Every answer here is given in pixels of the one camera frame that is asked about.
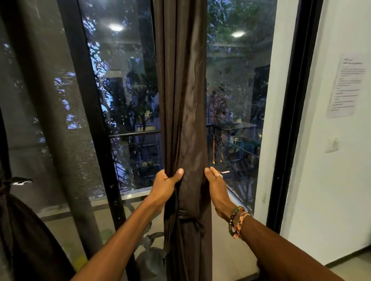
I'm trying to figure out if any person's right hand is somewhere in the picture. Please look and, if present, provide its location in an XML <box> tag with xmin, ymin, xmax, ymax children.
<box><xmin>204</xmin><ymin>166</ymin><xmax>239</xmax><ymax>220</ymax></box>

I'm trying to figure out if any person's left hand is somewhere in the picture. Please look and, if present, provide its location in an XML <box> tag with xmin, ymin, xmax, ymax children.
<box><xmin>148</xmin><ymin>168</ymin><xmax>184</xmax><ymax>208</ymax></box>

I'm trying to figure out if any brown curtain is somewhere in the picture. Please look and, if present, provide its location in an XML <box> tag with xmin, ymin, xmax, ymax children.
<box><xmin>152</xmin><ymin>0</ymin><xmax>213</xmax><ymax>281</ymax></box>

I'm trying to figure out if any person's right forearm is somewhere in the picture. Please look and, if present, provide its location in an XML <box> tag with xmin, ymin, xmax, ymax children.
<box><xmin>239</xmin><ymin>215</ymin><xmax>345</xmax><ymax>281</ymax></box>

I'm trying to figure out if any person's left forearm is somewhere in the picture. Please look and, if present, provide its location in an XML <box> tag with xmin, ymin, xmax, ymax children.
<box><xmin>70</xmin><ymin>199</ymin><xmax>162</xmax><ymax>281</ymax></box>

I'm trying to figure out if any balcony metal railing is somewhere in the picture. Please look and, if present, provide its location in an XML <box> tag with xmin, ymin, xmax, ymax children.
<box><xmin>109</xmin><ymin>124</ymin><xmax>260</xmax><ymax>215</ymax></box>

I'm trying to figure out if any orange woven wristband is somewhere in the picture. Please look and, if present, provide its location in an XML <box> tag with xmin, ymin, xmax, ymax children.
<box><xmin>233</xmin><ymin>211</ymin><xmax>251</xmax><ymax>240</ymax></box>

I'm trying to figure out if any potted plant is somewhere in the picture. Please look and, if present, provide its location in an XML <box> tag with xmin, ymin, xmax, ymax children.
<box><xmin>134</xmin><ymin>223</ymin><xmax>167</xmax><ymax>281</ymax></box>

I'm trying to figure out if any sheer grey curtain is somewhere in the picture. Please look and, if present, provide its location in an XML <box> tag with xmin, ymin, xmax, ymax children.
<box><xmin>0</xmin><ymin>0</ymin><xmax>105</xmax><ymax>261</ymax></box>

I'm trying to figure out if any dark tied curtain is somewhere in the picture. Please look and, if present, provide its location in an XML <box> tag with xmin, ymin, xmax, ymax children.
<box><xmin>0</xmin><ymin>107</ymin><xmax>76</xmax><ymax>281</ymax></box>

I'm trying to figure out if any white paper notice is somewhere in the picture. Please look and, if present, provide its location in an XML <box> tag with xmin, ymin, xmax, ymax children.
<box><xmin>326</xmin><ymin>53</ymin><xmax>367</xmax><ymax>118</ymax></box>

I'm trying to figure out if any beaded bracelet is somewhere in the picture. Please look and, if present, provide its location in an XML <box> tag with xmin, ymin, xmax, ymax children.
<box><xmin>228</xmin><ymin>206</ymin><xmax>246</xmax><ymax>237</ymax></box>

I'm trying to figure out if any black sliding door frame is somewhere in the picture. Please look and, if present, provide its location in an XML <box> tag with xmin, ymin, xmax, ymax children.
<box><xmin>56</xmin><ymin>0</ymin><xmax>140</xmax><ymax>281</ymax></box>

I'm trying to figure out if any black door frame post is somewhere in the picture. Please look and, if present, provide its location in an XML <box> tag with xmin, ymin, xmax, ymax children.
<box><xmin>266</xmin><ymin>0</ymin><xmax>324</xmax><ymax>234</ymax></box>

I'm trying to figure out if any white wall switch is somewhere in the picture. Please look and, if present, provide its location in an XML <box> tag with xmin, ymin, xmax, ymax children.
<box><xmin>325</xmin><ymin>137</ymin><xmax>340</xmax><ymax>153</ymax></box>

